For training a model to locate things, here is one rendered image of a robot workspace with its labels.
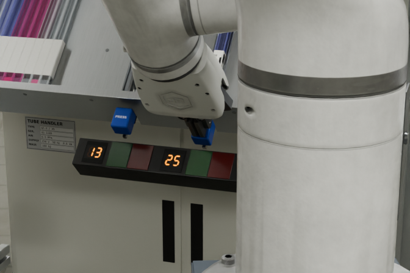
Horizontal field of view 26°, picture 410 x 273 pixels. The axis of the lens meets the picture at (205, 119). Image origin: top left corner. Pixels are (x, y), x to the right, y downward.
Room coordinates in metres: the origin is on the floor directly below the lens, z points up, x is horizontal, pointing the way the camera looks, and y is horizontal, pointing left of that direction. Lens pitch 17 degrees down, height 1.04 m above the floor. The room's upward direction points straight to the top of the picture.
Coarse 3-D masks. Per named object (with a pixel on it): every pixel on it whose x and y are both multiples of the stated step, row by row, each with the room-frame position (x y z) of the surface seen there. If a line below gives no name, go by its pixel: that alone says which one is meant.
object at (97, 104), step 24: (0, 96) 1.21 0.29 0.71; (24, 96) 1.19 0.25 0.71; (48, 96) 1.18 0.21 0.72; (72, 96) 1.16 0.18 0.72; (96, 96) 1.15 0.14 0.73; (120, 96) 1.14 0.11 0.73; (96, 120) 1.20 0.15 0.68; (144, 120) 1.17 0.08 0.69; (168, 120) 1.15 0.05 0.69; (216, 120) 1.12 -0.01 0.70
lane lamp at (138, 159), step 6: (138, 144) 1.11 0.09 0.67; (132, 150) 1.11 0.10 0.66; (138, 150) 1.10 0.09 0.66; (144, 150) 1.10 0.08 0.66; (150, 150) 1.10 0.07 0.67; (132, 156) 1.10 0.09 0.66; (138, 156) 1.10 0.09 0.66; (144, 156) 1.10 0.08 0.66; (150, 156) 1.09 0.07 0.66; (132, 162) 1.09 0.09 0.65; (138, 162) 1.09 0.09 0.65; (144, 162) 1.09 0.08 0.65; (132, 168) 1.09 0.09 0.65; (138, 168) 1.08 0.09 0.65; (144, 168) 1.08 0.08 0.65
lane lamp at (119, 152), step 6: (114, 144) 1.12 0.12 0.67; (120, 144) 1.12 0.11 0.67; (126, 144) 1.11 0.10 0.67; (114, 150) 1.11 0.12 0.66; (120, 150) 1.11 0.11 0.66; (126, 150) 1.11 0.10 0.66; (108, 156) 1.11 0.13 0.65; (114, 156) 1.11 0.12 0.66; (120, 156) 1.10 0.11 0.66; (126, 156) 1.10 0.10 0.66; (108, 162) 1.10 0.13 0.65; (114, 162) 1.10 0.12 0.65; (120, 162) 1.10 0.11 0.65; (126, 162) 1.09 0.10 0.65
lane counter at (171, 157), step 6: (168, 150) 1.10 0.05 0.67; (174, 150) 1.09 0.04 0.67; (180, 150) 1.09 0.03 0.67; (168, 156) 1.09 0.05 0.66; (174, 156) 1.09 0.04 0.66; (180, 156) 1.09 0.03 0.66; (162, 162) 1.08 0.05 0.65; (168, 162) 1.08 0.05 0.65; (174, 162) 1.08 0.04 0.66; (180, 162) 1.08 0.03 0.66; (162, 168) 1.08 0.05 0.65; (168, 168) 1.08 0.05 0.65; (174, 168) 1.07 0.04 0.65; (180, 168) 1.07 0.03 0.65
